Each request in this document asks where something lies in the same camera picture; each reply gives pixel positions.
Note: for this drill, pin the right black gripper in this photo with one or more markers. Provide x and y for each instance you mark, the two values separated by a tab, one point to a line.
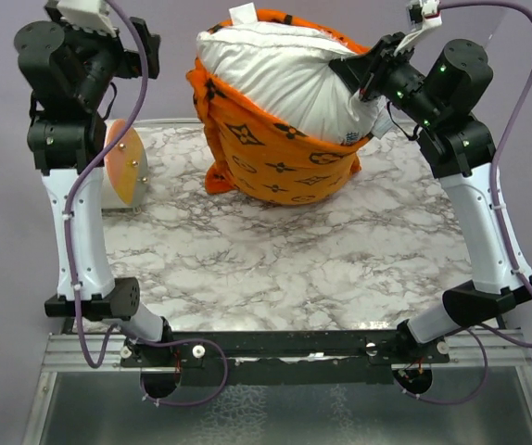
357	70

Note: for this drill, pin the white cylinder with pegs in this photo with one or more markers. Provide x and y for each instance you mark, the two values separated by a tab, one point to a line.
125	174

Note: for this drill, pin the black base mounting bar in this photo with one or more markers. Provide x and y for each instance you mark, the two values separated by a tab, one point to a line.
207	359

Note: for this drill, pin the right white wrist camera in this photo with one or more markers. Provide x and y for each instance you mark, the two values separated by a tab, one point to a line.
424	17

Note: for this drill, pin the white pillow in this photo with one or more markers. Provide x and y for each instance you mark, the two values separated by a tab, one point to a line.
284	70

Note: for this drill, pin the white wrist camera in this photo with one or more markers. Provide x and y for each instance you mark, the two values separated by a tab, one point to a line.
424	17
88	15

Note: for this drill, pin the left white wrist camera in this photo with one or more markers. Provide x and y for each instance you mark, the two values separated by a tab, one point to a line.
88	15

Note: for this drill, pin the aluminium rail frame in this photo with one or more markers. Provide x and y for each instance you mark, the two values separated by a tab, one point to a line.
63	354

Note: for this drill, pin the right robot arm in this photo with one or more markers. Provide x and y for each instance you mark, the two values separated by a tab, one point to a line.
462	155

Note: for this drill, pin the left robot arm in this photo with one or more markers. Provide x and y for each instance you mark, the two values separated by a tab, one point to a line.
68	151

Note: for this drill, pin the orange patterned pillowcase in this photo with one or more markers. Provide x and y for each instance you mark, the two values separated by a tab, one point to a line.
260	155

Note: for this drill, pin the white pillow care label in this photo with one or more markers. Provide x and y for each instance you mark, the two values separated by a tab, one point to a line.
244	14

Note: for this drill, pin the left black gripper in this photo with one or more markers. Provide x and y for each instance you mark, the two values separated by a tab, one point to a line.
127	63

